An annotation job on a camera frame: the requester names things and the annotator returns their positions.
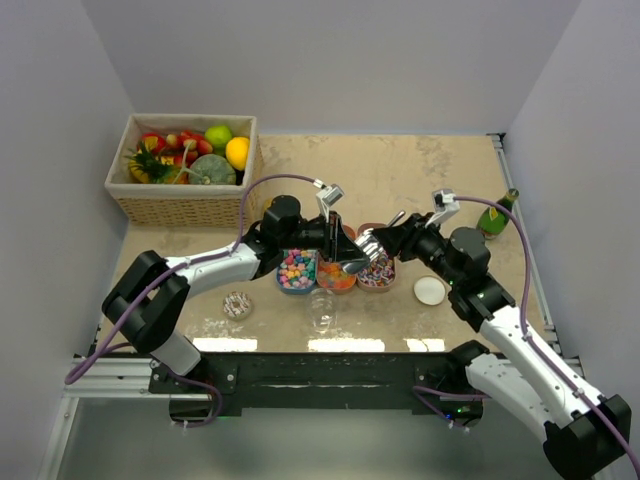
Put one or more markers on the round cream jar lid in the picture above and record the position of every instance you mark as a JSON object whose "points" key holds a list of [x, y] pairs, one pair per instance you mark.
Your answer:
{"points": [[429, 291]]}

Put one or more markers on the green glass bottle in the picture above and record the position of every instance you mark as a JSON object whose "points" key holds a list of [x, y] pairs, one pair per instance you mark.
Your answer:
{"points": [[493, 221]]}

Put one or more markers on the sprinkled donut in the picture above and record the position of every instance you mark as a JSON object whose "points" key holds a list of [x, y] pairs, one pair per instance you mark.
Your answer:
{"points": [[237, 305]]}

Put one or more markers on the red strawberries bunch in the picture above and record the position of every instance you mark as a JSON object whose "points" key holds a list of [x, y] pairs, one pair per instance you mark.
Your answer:
{"points": [[171, 148]]}

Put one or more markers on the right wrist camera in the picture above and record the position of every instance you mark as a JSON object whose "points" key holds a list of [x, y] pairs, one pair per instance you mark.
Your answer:
{"points": [[445, 206]]}

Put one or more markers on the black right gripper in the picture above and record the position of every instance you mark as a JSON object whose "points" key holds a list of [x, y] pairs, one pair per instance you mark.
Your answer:
{"points": [[401, 240]]}

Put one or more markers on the clear glass jar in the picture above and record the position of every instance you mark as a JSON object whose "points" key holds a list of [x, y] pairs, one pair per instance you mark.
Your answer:
{"points": [[322, 310]]}

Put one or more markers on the silver metal scoop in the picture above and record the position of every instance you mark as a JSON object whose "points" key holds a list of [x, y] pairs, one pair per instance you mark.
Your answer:
{"points": [[371, 249]]}

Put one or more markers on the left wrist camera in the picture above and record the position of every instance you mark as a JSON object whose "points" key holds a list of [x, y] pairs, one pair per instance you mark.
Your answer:
{"points": [[327, 196]]}

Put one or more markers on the green pumpkin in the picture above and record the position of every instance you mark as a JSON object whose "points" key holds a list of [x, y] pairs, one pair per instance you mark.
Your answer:
{"points": [[211, 169]]}

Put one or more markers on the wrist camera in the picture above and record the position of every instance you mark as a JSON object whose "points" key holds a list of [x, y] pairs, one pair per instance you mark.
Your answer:
{"points": [[327, 196], [445, 206]]}

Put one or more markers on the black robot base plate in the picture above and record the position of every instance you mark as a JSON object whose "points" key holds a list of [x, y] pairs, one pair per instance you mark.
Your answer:
{"points": [[231, 383]]}

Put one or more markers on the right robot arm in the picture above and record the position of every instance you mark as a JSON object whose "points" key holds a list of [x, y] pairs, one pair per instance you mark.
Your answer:
{"points": [[581, 430]]}

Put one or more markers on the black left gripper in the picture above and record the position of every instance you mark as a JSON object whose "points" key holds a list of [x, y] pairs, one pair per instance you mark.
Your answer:
{"points": [[337, 246]]}

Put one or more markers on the pink tray of lollipops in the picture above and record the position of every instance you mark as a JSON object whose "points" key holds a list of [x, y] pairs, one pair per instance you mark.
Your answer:
{"points": [[380, 276]]}

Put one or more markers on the green lime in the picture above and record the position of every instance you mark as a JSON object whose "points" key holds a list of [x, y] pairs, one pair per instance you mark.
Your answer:
{"points": [[218, 136]]}

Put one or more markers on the blue tray of star candies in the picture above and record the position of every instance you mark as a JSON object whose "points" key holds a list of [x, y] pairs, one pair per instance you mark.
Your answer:
{"points": [[297, 272]]}

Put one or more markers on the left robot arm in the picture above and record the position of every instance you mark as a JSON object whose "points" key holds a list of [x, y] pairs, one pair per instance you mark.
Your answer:
{"points": [[152, 292]]}

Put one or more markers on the orange tray of gummy stars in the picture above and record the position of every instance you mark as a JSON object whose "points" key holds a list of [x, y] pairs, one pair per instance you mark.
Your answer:
{"points": [[331, 276]]}

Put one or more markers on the yellow lemon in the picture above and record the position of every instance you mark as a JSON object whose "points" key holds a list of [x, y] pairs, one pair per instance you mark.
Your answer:
{"points": [[237, 152]]}

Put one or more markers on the wicker basket with liner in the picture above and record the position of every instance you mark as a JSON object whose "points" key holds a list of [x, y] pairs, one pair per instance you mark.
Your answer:
{"points": [[177, 203]]}

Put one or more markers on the small pineapple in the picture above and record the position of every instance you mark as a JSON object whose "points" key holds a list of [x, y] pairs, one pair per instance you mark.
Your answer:
{"points": [[146, 168]]}

